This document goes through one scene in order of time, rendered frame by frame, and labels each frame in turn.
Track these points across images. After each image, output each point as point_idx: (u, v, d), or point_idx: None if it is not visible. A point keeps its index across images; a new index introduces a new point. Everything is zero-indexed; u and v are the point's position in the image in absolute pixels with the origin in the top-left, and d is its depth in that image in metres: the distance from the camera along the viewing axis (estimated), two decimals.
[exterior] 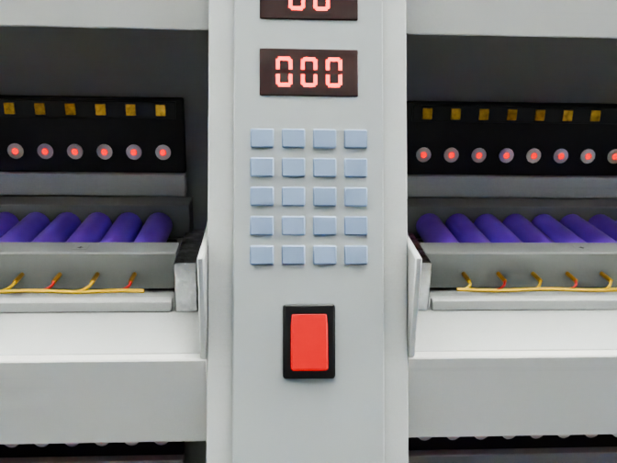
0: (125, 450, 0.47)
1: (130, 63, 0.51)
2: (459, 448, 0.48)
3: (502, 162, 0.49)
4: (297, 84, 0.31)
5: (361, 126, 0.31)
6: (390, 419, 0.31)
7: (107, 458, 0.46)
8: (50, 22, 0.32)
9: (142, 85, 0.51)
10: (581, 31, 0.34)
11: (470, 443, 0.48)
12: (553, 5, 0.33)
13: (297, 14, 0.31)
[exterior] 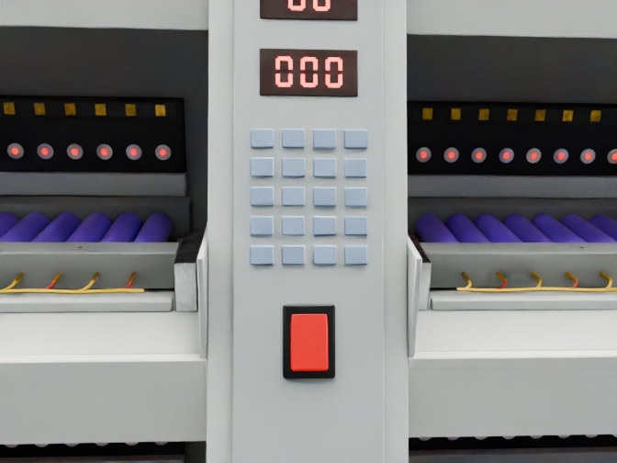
0: (125, 450, 0.47)
1: (130, 63, 0.51)
2: (459, 448, 0.48)
3: (502, 162, 0.49)
4: (297, 84, 0.31)
5: (361, 126, 0.31)
6: (390, 419, 0.31)
7: (107, 458, 0.46)
8: (50, 22, 0.32)
9: (142, 85, 0.51)
10: (581, 31, 0.34)
11: (470, 443, 0.48)
12: (553, 5, 0.33)
13: (297, 14, 0.31)
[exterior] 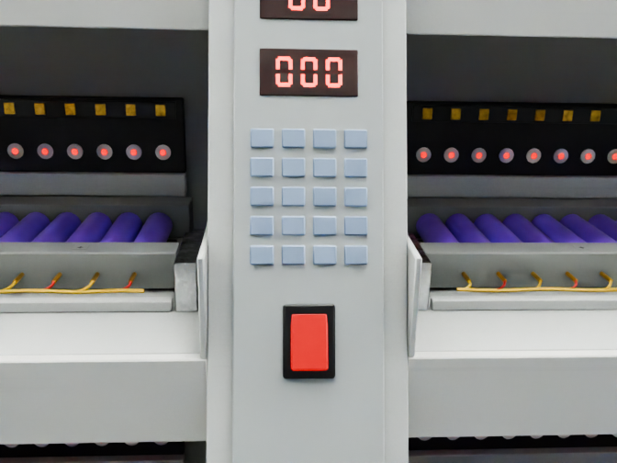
0: (125, 450, 0.47)
1: (130, 63, 0.51)
2: (459, 448, 0.48)
3: (502, 162, 0.49)
4: (297, 84, 0.31)
5: (361, 126, 0.31)
6: (390, 419, 0.31)
7: (107, 458, 0.46)
8: (50, 22, 0.32)
9: (142, 85, 0.51)
10: (581, 31, 0.34)
11: (470, 443, 0.48)
12: (553, 5, 0.33)
13: (297, 14, 0.31)
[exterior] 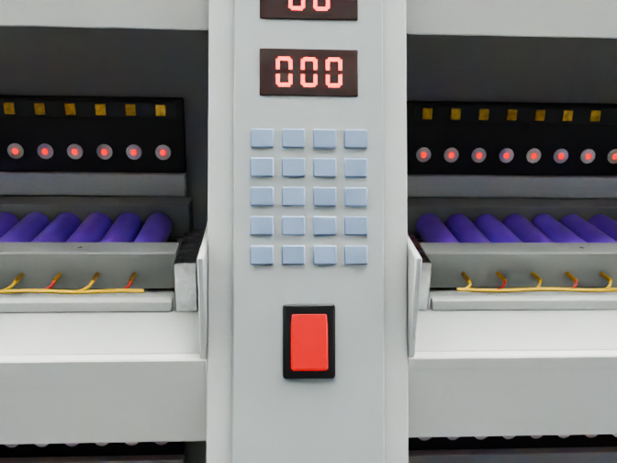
0: (125, 450, 0.47)
1: (130, 63, 0.51)
2: (459, 448, 0.48)
3: (502, 162, 0.49)
4: (297, 84, 0.31)
5: (361, 126, 0.31)
6: (390, 419, 0.31)
7: (107, 458, 0.46)
8: (50, 22, 0.32)
9: (142, 85, 0.51)
10: (581, 31, 0.34)
11: (470, 443, 0.48)
12: (553, 5, 0.33)
13: (297, 14, 0.31)
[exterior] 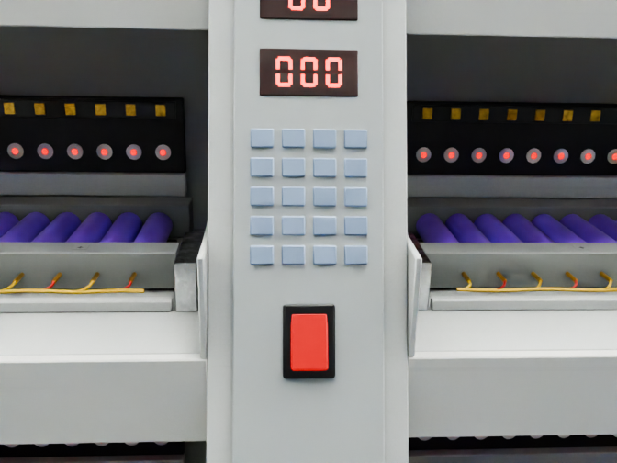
0: (125, 450, 0.47)
1: (130, 63, 0.51)
2: (459, 448, 0.48)
3: (502, 162, 0.49)
4: (297, 84, 0.31)
5: (361, 126, 0.31)
6: (390, 419, 0.31)
7: (107, 458, 0.46)
8: (50, 22, 0.32)
9: (142, 85, 0.51)
10: (581, 31, 0.34)
11: (470, 443, 0.48)
12: (553, 5, 0.33)
13: (297, 14, 0.31)
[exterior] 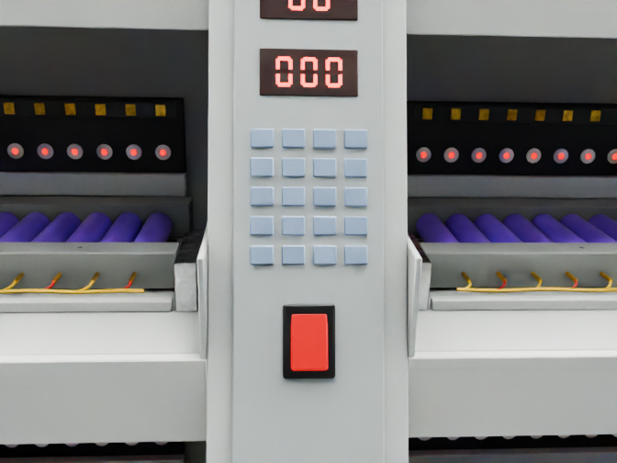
0: (125, 450, 0.47)
1: (130, 63, 0.51)
2: (459, 448, 0.48)
3: (502, 162, 0.49)
4: (297, 84, 0.31)
5: (361, 126, 0.31)
6: (390, 419, 0.31)
7: (107, 458, 0.46)
8: (50, 22, 0.32)
9: (142, 85, 0.51)
10: (581, 31, 0.34)
11: (470, 443, 0.48)
12: (553, 5, 0.33)
13: (297, 14, 0.31)
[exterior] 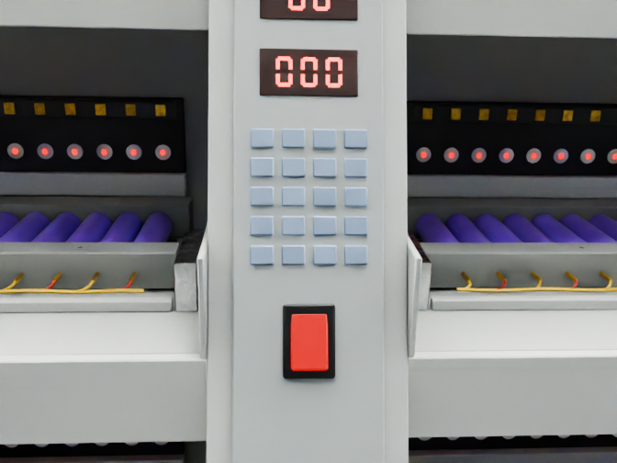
0: (125, 450, 0.47)
1: (130, 63, 0.51)
2: (459, 448, 0.48)
3: (502, 162, 0.49)
4: (297, 84, 0.31)
5: (361, 126, 0.31)
6: (390, 419, 0.31)
7: (107, 458, 0.46)
8: (50, 22, 0.32)
9: (142, 85, 0.51)
10: (581, 31, 0.34)
11: (470, 443, 0.48)
12: (553, 5, 0.33)
13: (297, 14, 0.31)
